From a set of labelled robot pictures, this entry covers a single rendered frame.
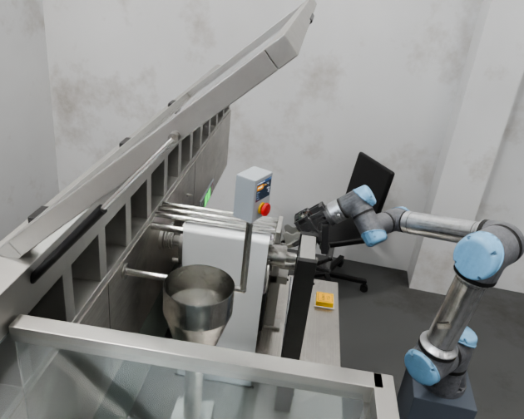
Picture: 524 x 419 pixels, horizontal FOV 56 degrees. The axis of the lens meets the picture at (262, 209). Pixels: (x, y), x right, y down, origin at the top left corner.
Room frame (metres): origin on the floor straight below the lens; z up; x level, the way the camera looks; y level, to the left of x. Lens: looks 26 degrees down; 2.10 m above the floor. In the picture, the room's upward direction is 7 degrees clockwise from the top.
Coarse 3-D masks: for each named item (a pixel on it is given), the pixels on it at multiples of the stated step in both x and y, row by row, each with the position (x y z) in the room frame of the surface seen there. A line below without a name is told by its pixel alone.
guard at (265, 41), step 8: (272, 32) 1.53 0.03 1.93; (264, 40) 1.37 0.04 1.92; (256, 48) 1.23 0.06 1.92; (240, 56) 1.62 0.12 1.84; (248, 56) 1.16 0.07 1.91; (232, 64) 1.42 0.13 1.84; (240, 64) 1.02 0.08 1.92; (224, 72) 1.27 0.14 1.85; (216, 80) 1.15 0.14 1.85; (200, 88) 1.42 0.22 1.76; (208, 88) 1.05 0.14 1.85; (192, 96) 1.26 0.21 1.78; (184, 104) 1.19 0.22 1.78; (176, 112) 1.04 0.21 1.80; (152, 128) 1.18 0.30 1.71; (144, 136) 1.06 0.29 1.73
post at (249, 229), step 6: (246, 222) 0.96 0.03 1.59; (246, 228) 0.95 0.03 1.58; (252, 228) 0.96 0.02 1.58; (246, 234) 0.95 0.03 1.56; (246, 240) 0.95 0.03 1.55; (246, 246) 0.95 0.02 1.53; (246, 252) 0.95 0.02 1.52; (246, 258) 0.95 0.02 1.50; (246, 264) 0.95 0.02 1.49; (246, 270) 0.95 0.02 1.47; (240, 276) 0.96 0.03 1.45; (246, 276) 0.95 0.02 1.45; (240, 282) 0.95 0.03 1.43; (246, 282) 0.96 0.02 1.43; (240, 288) 0.95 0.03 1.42
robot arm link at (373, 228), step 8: (360, 216) 1.43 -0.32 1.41; (368, 216) 1.42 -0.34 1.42; (376, 216) 1.44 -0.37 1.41; (384, 216) 1.46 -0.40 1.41; (360, 224) 1.42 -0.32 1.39; (368, 224) 1.41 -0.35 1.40; (376, 224) 1.41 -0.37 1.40; (384, 224) 1.43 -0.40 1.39; (392, 224) 1.45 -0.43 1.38; (360, 232) 1.42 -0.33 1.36; (368, 232) 1.39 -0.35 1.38; (376, 232) 1.39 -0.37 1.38; (384, 232) 1.41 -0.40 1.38; (368, 240) 1.39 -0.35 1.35; (376, 240) 1.38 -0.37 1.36; (384, 240) 1.42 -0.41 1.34
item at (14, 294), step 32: (160, 160) 1.27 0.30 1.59; (192, 160) 1.65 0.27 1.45; (64, 192) 0.88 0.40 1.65; (128, 192) 1.03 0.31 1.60; (160, 192) 1.32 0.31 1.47; (96, 224) 0.85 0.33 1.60; (128, 224) 1.03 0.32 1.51; (0, 256) 0.63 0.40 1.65; (32, 256) 0.64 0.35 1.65; (64, 256) 0.72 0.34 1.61; (96, 256) 0.86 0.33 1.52; (0, 288) 0.55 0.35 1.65; (32, 288) 0.62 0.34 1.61; (64, 288) 0.71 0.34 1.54; (96, 288) 0.84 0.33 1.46; (0, 320) 0.53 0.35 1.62; (64, 320) 0.71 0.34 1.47
